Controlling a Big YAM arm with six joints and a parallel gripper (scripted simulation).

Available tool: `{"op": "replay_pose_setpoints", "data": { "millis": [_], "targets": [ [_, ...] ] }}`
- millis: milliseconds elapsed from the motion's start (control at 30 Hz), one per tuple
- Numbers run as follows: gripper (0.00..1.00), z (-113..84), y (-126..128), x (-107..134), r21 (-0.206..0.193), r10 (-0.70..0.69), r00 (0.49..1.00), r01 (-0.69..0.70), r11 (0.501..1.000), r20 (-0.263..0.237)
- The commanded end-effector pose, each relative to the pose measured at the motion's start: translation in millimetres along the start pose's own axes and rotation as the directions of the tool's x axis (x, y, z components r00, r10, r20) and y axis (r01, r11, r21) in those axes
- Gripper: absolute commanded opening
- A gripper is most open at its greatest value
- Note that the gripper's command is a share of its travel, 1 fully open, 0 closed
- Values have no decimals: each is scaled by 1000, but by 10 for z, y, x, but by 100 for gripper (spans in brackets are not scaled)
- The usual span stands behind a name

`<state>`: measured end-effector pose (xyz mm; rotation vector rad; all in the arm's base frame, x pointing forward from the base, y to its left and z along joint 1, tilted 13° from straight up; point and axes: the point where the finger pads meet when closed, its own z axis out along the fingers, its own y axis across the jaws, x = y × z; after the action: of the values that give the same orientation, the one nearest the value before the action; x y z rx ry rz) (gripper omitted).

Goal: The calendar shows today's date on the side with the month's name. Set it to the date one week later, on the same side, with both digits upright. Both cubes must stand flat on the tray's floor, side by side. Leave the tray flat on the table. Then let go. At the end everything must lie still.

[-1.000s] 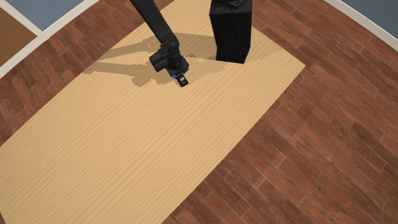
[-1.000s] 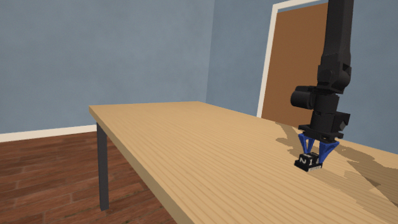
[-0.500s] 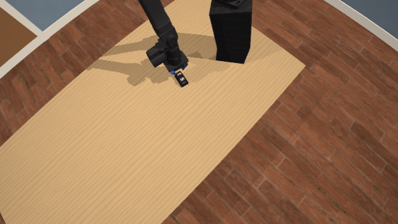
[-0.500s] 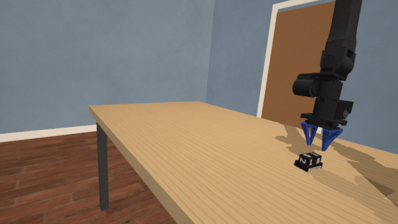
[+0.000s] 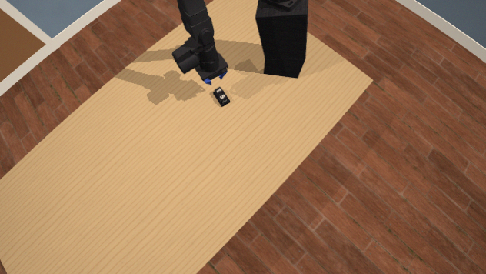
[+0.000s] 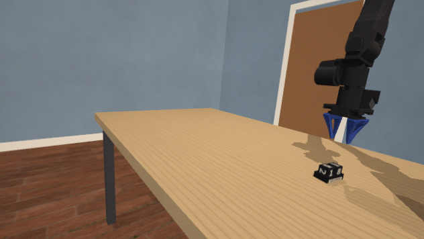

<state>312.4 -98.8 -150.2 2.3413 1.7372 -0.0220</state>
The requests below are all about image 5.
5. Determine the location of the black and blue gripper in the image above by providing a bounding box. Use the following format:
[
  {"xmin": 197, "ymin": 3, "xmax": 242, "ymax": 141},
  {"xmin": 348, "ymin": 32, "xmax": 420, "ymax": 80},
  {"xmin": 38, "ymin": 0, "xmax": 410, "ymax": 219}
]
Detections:
[{"xmin": 195, "ymin": 53, "xmax": 228, "ymax": 85}]

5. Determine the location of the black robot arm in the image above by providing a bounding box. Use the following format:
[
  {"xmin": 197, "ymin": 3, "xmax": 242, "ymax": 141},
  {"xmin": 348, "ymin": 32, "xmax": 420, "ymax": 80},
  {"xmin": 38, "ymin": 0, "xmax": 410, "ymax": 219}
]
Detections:
[{"xmin": 172, "ymin": 0, "xmax": 301, "ymax": 74}]

